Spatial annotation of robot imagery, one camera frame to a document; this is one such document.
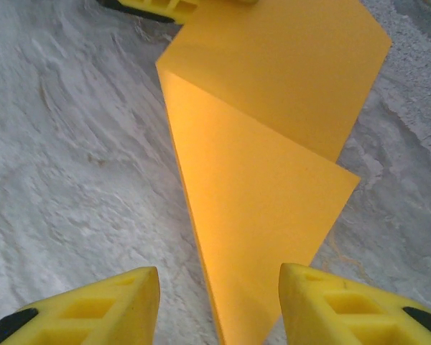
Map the marble pattern table mat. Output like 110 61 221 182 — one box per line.
0 0 431 345

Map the yellow paper sheet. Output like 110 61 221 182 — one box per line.
154 0 393 345

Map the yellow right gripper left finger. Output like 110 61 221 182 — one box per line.
0 266 161 345

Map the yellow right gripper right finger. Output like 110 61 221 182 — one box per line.
279 262 431 345

